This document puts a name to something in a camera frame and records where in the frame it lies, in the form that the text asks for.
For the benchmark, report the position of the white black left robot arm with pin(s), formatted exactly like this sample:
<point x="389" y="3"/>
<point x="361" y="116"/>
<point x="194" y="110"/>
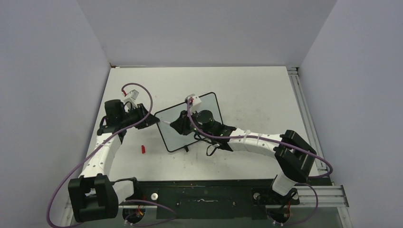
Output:
<point x="92" y="194"/>

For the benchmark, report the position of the aluminium right side rail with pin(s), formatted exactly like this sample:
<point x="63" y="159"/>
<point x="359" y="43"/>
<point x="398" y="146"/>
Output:
<point x="304" y="110"/>

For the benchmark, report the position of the black framed small whiteboard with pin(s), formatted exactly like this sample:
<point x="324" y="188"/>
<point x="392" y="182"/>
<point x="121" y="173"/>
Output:
<point x="208" y="115"/>

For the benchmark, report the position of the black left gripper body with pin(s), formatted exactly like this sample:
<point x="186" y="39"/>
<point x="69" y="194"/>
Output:
<point x="133" y="115"/>

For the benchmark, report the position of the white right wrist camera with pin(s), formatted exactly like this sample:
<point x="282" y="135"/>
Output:
<point x="193" y="103"/>

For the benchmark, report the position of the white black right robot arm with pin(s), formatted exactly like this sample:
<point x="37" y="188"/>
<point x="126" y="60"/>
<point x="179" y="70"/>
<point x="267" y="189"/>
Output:
<point x="294" y="155"/>

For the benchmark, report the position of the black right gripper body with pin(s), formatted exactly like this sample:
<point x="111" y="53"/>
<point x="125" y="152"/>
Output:
<point x="187" y="127"/>

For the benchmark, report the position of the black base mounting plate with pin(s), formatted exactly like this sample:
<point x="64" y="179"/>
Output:
<point x="209" y="199"/>

